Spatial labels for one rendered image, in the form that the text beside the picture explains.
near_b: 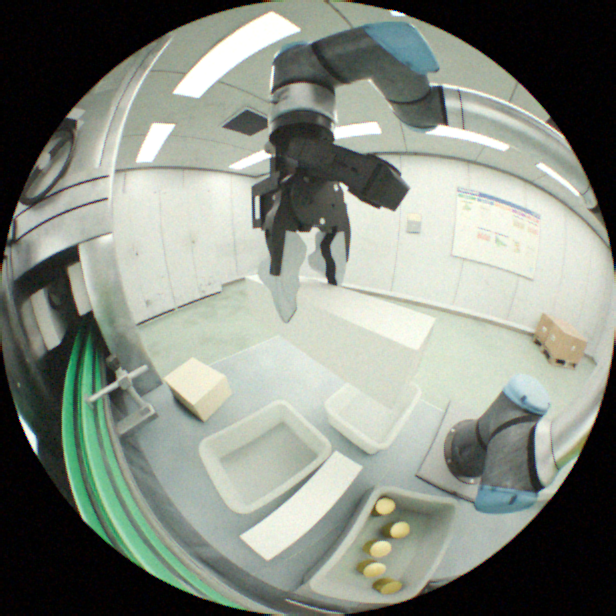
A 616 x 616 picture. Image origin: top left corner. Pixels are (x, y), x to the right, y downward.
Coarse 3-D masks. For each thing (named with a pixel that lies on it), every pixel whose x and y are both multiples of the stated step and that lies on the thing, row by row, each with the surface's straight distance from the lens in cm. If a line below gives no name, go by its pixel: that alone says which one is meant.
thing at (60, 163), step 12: (72, 132) 67; (48, 144) 75; (60, 144) 67; (72, 144) 64; (48, 156) 66; (60, 156) 69; (72, 156) 63; (36, 168) 67; (48, 168) 68; (60, 168) 67; (36, 180) 70; (48, 180) 67; (24, 192) 67; (36, 192) 68; (48, 192) 62; (24, 204) 65
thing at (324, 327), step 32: (256, 288) 25; (320, 288) 20; (320, 320) 16; (352, 320) 14; (384, 320) 14; (416, 320) 16; (320, 352) 17; (352, 352) 14; (384, 352) 13; (416, 352) 12; (352, 384) 16; (384, 384) 14
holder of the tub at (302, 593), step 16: (368, 496) 38; (336, 544) 39; (320, 560) 42; (304, 576) 43; (288, 592) 44; (304, 592) 45; (320, 608) 42; (336, 608) 45; (352, 608) 48; (368, 608) 49
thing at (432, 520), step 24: (408, 504) 41; (432, 504) 40; (456, 504) 41; (360, 528) 34; (432, 528) 45; (336, 552) 34; (360, 552) 42; (408, 552) 45; (432, 552) 42; (336, 576) 42; (360, 576) 43; (384, 576) 45; (408, 576) 44; (360, 600) 38; (384, 600) 39
